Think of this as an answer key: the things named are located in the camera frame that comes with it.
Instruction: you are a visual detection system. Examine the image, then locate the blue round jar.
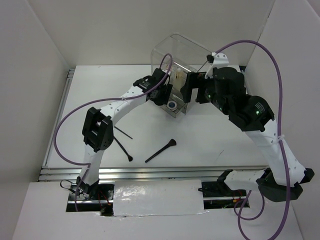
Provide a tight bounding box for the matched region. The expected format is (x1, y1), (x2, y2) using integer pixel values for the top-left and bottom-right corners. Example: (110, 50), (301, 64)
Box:
(166, 100), (178, 111)

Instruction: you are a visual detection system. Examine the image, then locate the cream foundation bottle gold collar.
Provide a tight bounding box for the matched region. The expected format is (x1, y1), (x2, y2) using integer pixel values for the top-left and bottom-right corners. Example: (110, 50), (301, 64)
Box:
(173, 68), (185, 91)

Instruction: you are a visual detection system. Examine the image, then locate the clear acrylic makeup organizer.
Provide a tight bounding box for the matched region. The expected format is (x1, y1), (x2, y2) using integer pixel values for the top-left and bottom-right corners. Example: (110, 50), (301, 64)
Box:
(150, 33), (212, 118)

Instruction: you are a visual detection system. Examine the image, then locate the black thin makeup brush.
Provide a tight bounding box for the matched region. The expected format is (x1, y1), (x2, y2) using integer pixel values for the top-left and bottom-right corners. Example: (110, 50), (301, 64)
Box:
(114, 126), (133, 140)

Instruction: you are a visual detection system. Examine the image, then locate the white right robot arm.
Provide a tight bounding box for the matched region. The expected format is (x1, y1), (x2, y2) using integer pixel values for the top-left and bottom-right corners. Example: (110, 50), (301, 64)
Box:
(180, 67), (315, 202)

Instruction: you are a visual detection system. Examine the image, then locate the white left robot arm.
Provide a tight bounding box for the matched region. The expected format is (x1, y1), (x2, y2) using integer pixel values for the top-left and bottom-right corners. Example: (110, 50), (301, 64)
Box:
(76, 68), (172, 200)

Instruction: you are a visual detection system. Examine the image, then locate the black fan makeup brush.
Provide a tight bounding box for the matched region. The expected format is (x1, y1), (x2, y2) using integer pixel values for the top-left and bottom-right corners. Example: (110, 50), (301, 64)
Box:
(145, 138), (177, 163)

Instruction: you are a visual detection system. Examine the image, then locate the black small makeup brush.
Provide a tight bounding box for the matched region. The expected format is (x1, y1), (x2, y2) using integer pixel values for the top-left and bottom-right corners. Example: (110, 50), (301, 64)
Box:
(113, 136), (133, 162)

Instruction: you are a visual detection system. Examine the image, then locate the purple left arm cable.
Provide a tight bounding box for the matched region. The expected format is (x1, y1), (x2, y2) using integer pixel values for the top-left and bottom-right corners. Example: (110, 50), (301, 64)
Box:
(53, 53), (174, 212)

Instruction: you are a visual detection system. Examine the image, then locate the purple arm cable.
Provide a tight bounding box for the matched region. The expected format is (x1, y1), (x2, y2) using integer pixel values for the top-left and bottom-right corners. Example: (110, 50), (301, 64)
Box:
(53, 53), (174, 212)
(207, 39), (291, 240)

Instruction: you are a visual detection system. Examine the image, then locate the aluminium frame rail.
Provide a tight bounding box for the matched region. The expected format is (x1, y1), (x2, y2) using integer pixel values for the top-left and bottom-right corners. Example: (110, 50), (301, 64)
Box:
(38, 165), (266, 182)

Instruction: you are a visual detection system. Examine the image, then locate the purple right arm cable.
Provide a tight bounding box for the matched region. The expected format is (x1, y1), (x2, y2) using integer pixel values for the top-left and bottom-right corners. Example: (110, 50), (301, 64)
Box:
(207, 39), (291, 240)

